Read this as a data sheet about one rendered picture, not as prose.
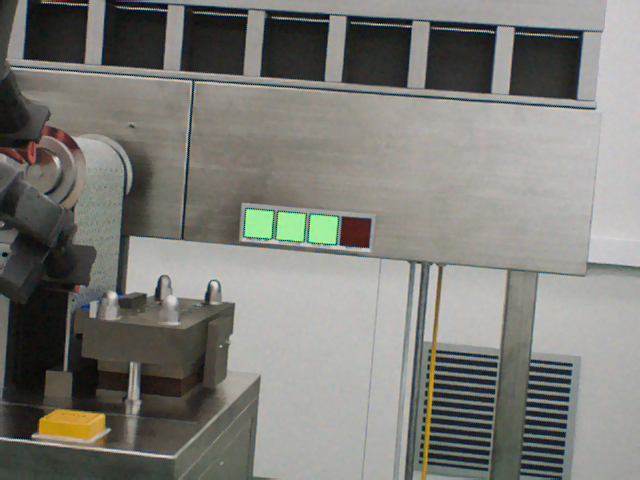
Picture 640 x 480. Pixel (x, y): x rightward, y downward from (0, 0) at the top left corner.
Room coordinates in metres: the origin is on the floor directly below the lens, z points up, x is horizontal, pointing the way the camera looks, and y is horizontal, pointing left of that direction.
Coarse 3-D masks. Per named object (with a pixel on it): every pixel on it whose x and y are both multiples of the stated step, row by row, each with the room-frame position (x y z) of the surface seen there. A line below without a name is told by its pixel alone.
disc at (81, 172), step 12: (48, 132) 1.72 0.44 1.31; (60, 132) 1.72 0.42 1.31; (72, 144) 1.72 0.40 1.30; (0, 156) 1.73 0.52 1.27; (72, 156) 1.72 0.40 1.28; (84, 168) 1.72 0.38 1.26; (84, 180) 1.72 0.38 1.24; (72, 192) 1.72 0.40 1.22; (60, 204) 1.72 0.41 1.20; (72, 204) 1.72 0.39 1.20
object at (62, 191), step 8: (40, 144) 1.72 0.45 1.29; (48, 144) 1.71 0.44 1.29; (56, 144) 1.71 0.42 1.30; (16, 152) 1.72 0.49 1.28; (56, 152) 1.71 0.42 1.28; (64, 152) 1.71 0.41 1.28; (8, 160) 1.72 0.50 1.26; (64, 160) 1.71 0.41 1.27; (72, 160) 1.71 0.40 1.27; (64, 168) 1.71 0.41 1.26; (72, 168) 1.71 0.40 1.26; (64, 176) 1.71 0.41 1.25; (72, 176) 1.71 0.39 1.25; (64, 184) 1.71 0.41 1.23; (72, 184) 1.71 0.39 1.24; (56, 192) 1.71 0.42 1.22; (64, 192) 1.71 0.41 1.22; (56, 200) 1.71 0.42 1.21
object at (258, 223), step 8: (248, 216) 2.01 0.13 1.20; (256, 216) 2.01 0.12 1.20; (264, 216) 2.01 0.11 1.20; (272, 216) 2.00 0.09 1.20; (248, 224) 2.01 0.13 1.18; (256, 224) 2.01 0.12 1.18; (264, 224) 2.01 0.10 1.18; (248, 232) 2.01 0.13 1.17; (256, 232) 2.01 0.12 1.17; (264, 232) 2.01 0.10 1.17
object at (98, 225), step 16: (80, 208) 1.73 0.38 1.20; (96, 208) 1.81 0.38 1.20; (112, 208) 1.90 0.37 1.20; (80, 224) 1.74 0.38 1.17; (96, 224) 1.82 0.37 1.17; (112, 224) 1.91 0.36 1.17; (80, 240) 1.74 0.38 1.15; (96, 240) 1.83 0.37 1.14; (112, 240) 1.91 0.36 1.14; (96, 256) 1.83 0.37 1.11; (112, 256) 1.92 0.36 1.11; (96, 272) 1.84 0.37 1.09; (112, 272) 1.93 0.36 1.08; (80, 288) 1.76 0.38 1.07; (96, 288) 1.84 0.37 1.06; (112, 288) 1.93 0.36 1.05; (80, 304) 1.77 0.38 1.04
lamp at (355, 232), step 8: (344, 224) 1.99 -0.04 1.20; (352, 224) 1.99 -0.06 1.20; (360, 224) 1.99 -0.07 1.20; (368, 224) 1.98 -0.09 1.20; (344, 232) 1.99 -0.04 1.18; (352, 232) 1.99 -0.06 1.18; (360, 232) 1.99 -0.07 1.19; (368, 232) 1.98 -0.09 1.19; (344, 240) 1.99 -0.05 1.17; (352, 240) 1.99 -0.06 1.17; (360, 240) 1.99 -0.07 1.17; (368, 240) 1.98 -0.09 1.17
